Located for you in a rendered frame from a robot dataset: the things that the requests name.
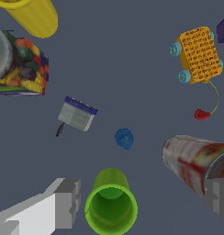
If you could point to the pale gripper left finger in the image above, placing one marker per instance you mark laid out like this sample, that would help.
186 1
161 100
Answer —
40 208

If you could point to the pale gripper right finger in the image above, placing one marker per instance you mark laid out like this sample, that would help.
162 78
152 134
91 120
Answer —
220 199

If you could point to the small blue round object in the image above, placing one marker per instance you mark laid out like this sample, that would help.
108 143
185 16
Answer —
124 139

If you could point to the red and white can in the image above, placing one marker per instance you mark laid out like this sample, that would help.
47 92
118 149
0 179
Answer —
190 162

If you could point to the green cup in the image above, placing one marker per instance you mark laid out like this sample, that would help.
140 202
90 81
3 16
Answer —
111 204

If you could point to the small dark grey stick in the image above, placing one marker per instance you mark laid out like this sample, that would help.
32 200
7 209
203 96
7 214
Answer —
59 130

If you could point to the grey box with blue lid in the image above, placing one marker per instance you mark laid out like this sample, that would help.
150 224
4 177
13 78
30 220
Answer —
77 114

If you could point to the colourful fruit-print can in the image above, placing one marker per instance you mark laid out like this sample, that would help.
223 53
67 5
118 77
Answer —
20 64

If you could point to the orange pull toy with wheels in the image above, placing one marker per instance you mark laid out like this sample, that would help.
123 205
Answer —
199 55

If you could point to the purple block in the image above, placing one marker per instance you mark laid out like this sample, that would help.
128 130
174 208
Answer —
223 30

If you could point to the yellow cup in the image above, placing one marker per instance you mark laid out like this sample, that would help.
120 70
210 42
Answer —
34 16

